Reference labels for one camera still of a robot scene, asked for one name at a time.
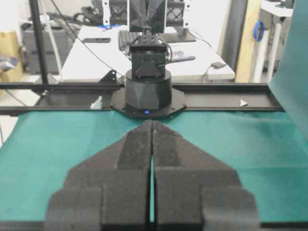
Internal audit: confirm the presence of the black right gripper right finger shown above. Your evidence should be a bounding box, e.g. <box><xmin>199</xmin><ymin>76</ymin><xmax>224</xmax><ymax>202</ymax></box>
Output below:
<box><xmin>153</xmin><ymin>121</ymin><xmax>260</xmax><ymax>231</ymax></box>

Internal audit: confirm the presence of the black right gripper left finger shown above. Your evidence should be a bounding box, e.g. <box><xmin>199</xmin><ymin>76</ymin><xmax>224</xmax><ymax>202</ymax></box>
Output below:
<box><xmin>45</xmin><ymin>120</ymin><xmax>152</xmax><ymax>231</ymax></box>

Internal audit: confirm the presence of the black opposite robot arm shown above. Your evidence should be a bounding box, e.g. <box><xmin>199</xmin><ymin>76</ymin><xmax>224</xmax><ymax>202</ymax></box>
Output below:
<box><xmin>43</xmin><ymin>0</ymin><xmax>260</xmax><ymax>231</ymax></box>

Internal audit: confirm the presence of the green table cloth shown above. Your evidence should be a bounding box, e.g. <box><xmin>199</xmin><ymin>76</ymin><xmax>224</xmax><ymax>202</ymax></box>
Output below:
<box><xmin>0</xmin><ymin>111</ymin><xmax>308</xmax><ymax>222</ymax></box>

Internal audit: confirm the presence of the white office desk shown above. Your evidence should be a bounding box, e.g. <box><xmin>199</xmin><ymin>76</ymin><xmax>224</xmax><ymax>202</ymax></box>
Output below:
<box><xmin>62</xmin><ymin>26</ymin><xmax>235</xmax><ymax>83</ymax></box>

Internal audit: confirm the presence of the green hanging backdrop curtain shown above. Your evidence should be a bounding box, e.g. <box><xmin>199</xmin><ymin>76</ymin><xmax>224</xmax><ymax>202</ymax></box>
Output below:
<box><xmin>268</xmin><ymin>0</ymin><xmax>308</xmax><ymax>141</ymax></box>

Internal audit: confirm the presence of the black smartphone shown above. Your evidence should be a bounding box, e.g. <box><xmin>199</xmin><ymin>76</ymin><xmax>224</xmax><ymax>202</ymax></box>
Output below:
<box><xmin>82</xmin><ymin>38</ymin><xmax>111</xmax><ymax>43</ymax></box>

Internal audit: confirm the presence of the black keyboard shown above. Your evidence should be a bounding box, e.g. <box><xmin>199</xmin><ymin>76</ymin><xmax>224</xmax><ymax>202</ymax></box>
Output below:
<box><xmin>118</xmin><ymin>30</ymin><xmax>140</xmax><ymax>51</ymax></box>

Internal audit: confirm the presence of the cardboard box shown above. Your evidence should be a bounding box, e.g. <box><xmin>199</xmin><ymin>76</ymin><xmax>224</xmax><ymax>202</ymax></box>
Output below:
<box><xmin>0</xmin><ymin>31</ymin><xmax>23</xmax><ymax>82</ymax></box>

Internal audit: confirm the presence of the blue tape roll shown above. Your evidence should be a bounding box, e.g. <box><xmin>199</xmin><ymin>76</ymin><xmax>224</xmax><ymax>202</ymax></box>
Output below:
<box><xmin>254</xmin><ymin>20</ymin><xmax>265</xmax><ymax>42</ymax></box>

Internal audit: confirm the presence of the black aluminium frame rail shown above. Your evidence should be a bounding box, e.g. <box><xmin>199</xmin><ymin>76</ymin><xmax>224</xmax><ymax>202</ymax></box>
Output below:
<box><xmin>0</xmin><ymin>82</ymin><xmax>284</xmax><ymax>119</ymax></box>

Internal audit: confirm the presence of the black vertical frame post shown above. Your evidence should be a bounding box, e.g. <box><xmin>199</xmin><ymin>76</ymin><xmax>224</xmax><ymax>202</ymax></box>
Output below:
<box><xmin>29</xmin><ymin>0</ymin><xmax>49</xmax><ymax>85</ymax></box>

